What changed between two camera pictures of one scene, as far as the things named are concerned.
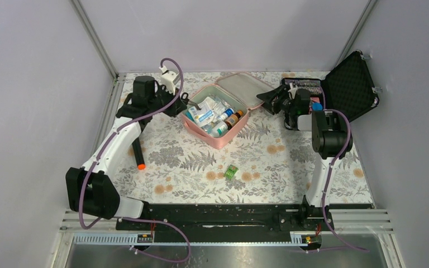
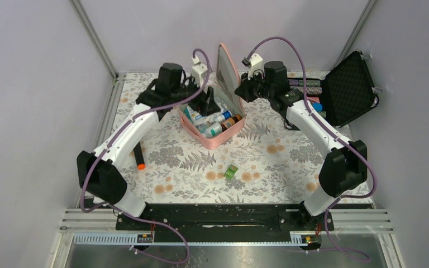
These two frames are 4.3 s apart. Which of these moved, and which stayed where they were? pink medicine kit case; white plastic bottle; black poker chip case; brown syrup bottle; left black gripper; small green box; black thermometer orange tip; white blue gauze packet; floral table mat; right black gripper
Moved: white plastic bottle; left black gripper; right black gripper; pink medicine kit case; brown syrup bottle
Stayed: white blue gauze packet; floral table mat; small green box; black poker chip case; black thermometer orange tip
